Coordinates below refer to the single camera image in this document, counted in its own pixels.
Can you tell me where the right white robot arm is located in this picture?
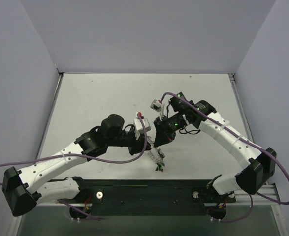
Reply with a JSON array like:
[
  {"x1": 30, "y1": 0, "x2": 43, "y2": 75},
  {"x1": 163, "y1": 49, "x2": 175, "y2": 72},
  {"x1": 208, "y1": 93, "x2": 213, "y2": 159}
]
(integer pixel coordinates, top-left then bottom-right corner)
[{"x1": 150, "y1": 93, "x2": 275, "y2": 195}]

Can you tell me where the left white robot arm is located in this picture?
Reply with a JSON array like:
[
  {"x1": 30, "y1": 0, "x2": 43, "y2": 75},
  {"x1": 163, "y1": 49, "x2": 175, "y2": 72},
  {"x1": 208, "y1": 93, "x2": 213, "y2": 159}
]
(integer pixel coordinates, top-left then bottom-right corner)
[{"x1": 2, "y1": 113, "x2": 151, "y2": 216}]

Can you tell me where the green key tag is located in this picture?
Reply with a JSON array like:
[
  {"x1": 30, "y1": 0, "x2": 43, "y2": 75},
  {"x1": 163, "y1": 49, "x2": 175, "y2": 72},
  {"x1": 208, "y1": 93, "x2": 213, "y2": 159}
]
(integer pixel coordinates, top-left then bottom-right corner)
[{"x1": 155, "y1": 164, "x2": 164, "y2": 172}]

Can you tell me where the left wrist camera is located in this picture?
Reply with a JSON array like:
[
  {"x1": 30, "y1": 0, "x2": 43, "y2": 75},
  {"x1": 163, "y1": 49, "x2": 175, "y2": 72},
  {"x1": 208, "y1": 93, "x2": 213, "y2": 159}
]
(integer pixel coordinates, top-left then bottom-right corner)
[{"x1": 133, "y1": 118, "x2": 151, "y2": 136}]

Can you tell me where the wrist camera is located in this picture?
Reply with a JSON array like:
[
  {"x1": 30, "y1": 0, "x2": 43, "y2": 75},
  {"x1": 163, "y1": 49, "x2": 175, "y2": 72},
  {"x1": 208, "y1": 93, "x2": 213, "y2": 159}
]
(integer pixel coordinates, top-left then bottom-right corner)
[
  {"x1": 150, "y1": 99, "x2": 164, "y2": 112},
  {"x1": 133, "y1": 118, "x2": 151, "y2": 136}
]

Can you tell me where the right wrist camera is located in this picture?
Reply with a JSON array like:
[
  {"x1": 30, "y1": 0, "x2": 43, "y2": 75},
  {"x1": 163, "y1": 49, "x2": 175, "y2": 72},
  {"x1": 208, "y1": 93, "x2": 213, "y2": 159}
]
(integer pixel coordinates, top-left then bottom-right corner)
[{"x1": 150, "y1": 99, "x2": 164, "y2": 112}]

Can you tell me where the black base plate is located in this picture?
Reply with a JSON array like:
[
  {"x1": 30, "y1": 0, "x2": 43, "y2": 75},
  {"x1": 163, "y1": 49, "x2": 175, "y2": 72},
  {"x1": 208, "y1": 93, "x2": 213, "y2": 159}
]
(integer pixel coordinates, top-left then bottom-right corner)
[{"x1": 63, "y1": 179, "x2": 236, "y2": 217}]

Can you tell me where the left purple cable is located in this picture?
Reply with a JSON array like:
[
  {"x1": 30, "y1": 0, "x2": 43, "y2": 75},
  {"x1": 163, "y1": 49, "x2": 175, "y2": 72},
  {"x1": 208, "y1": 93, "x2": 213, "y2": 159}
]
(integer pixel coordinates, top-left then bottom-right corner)
[{"x1": 0, "y1": 115, "x2": 150, "y2": 221}]

